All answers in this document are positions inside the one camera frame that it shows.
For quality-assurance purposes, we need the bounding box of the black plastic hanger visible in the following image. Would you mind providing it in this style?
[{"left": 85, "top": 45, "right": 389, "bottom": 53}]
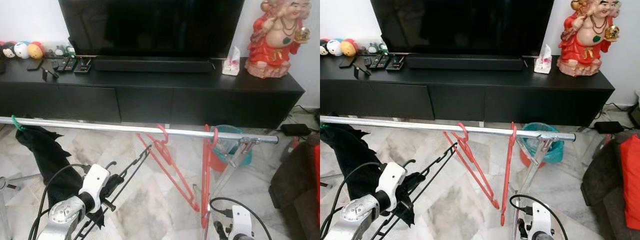
[
  {"left": 72, "top": 145, "right": 152, "bottom": 240},
  {"left": 372, "top": 142, "right": 458, "bottom": 240}
]

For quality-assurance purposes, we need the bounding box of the red plastic hanger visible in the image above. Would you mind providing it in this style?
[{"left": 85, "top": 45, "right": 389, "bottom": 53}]
[
  {"left": 442, "top": 122, "right": 501, "bottom": 210},
  {"left": 136, "top": 124, "right": 201, "bottom": 212},
  {"left": 501, "top": 121, "right": 518, "bottom": 227},
  {"left": 201, "top": 124, "right": 219, "bottom": 229}
]

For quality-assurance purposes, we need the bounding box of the silver clothes rack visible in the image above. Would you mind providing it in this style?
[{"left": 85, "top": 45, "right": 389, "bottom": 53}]
[
  {"left": 0, "top": 116, "right": 279, "bottom": 240},
  {"left": 320, "top": 115, "right": 577, "bottom": 240}
]

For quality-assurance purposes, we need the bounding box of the black T-shirt green print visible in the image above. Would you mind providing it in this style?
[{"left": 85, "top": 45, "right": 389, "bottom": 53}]
[
  {"left": 320, "top": 124, "right": 396, "bottom": 201},
  {"left": 16, "top": 125, "right": 86, "bottom": 201}
]

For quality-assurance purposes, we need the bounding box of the dark grey fabric sofa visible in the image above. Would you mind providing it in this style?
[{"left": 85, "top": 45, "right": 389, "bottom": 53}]
[
  {"left": 580, "top": 131, "right": 640, "bottom": 240},
  {"left": 268, "top": 140, "right": 321, "bottom": 240}
]

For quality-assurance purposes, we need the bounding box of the orange bin with teal bag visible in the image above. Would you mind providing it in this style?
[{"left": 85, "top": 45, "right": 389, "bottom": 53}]
[
  {"left": 520, "top": 122, "right": 566, "bottom": 168},
  {"left": 210, "top": 124, "right": 253, "bottom": 173}
]

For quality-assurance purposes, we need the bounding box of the black television console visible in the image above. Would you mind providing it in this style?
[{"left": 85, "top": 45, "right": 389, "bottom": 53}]
[
  {"left": 320, "top": 52, "right": 616, "bottom": 127},
  {"left": 0, "top": 55, "right": 306, "bottom": 130}
]

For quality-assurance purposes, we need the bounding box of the black soundbar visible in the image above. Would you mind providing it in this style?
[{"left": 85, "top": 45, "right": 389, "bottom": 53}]
[
  {"left": 92, "top": 56, "right": 213, "bottom": 74},
  {"left": 405, "top": 54, "right": 526, "bottom": 71}
]

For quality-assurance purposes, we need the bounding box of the black power adapter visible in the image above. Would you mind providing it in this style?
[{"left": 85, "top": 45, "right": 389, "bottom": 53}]
[
  {"left": 593, "top": 121, "right": 625, "bottom": 134},
  {"left": 280, "top": 123, "right": 311, "bottom": 137}
]

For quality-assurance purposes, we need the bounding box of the yellow plush ball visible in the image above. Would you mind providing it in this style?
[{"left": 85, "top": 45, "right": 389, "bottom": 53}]
[
  {"left": 340, "top": 39, "right": 358, "bottom": 57},
  {"left": 27, "top": 41, "right": 46, "bottom": 60}
]

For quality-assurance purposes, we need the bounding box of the black flat television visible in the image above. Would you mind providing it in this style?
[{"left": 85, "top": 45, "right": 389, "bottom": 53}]
[
  {"left": 370, "top": 0, "right": 555, "bottom": 57},
  {"left": 58, "top": 0, "right": 246, "bottom": 58}
]

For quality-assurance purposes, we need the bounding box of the black box beside sofa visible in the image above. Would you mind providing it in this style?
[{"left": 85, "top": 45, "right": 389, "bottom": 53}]
[{"left": 629, "top": 90, "right": 640, "bottom": 128}]

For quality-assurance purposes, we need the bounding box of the red laughing Buddha statue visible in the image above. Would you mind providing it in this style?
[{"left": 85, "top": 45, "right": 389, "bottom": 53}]
[
  {"left": 245, "top": 0, "right": 312, "bottom": 79},
  {"left": 556, "top": 0, "right": 622, "bottom": 77}
]

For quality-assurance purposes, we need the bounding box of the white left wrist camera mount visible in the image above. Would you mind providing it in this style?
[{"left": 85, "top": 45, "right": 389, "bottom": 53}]
[
  {"left": 80, "top": 164, "right": 111, "bottom": 213},
  {"left": 376, "top": 161, "right": 407, "bottom": 212}
]

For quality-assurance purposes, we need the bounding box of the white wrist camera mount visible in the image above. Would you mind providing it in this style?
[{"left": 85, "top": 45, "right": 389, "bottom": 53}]
[
  {"left": 376, "top": 161, "right": 407, "bottom": 212},
  {"left": 231, "top": 205, "right": 253, "bottom": 240},
  {"left": 530, "top": 202, "right": 552, "bottom": 240},
  {"left": 80, "top": 164, "right": 111, "bottom": 213}
]

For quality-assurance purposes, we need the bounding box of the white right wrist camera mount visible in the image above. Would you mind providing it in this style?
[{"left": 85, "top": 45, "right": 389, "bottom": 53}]
[
  {"left": 231, "top": 205, "right": 253, "bottom": 240},
  {"left": 530, "top": 202, "right": 552, "bottom": 240}
]

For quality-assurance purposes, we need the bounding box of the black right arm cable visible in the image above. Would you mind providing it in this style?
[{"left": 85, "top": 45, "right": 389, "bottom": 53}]
[
  {"left": 509, "top": 194, "right": 568, "bottom": 240},
  {"left": 209, "top": 197, "right": 273, "bottom": 240}
]

